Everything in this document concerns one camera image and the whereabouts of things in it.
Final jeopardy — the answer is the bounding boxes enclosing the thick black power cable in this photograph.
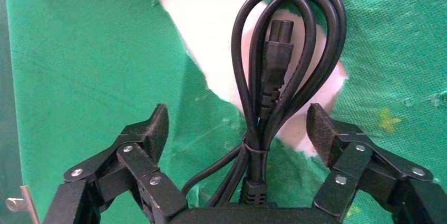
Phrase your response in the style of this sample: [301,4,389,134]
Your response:
[181,0,348,206]

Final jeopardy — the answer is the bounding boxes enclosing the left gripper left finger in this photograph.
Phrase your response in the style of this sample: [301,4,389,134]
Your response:
[52,103,189,224]

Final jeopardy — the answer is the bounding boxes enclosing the silver cloth clip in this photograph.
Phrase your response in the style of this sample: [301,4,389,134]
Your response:
[5,185,41,224]

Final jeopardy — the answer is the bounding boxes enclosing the green tablecloth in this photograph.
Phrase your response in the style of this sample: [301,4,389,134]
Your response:
[3,0,447,224]

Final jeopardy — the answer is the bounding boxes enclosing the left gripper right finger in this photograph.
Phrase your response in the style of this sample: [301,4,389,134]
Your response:
[306,103,435,221]

